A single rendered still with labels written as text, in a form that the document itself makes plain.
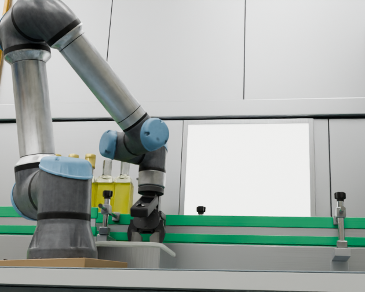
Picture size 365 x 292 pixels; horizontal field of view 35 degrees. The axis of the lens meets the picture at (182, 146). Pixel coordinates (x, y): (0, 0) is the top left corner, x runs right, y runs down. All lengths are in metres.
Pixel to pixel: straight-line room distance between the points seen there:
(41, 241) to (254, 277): 0.46
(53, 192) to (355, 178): 1.03
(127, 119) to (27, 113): 0.24
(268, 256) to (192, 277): 0.60
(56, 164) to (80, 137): 0.77
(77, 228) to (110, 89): 0.35
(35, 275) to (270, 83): 1.13
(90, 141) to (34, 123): 0.62
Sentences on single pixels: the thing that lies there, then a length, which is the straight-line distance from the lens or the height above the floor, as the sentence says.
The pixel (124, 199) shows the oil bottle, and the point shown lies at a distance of 1.80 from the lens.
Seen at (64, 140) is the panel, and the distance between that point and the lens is 2.08.
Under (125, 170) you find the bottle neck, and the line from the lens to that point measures 1.84.
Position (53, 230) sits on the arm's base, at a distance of 1.27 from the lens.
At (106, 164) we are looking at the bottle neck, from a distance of 1.86.
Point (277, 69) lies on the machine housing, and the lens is 2.06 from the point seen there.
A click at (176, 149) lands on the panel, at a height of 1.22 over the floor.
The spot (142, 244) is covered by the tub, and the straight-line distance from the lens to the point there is 1.44.
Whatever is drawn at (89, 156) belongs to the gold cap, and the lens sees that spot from 1.88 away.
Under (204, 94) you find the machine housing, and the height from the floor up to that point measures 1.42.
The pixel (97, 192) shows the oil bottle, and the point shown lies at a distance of 1.83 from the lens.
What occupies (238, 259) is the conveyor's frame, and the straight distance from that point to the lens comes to 1.68.
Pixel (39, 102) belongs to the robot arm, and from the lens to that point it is 1.46.
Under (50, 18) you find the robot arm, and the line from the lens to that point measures 1.41.
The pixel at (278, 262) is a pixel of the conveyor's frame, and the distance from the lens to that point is 1.67.
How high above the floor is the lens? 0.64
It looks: 17 degrees up
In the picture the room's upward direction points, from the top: 3 degrees clockwise
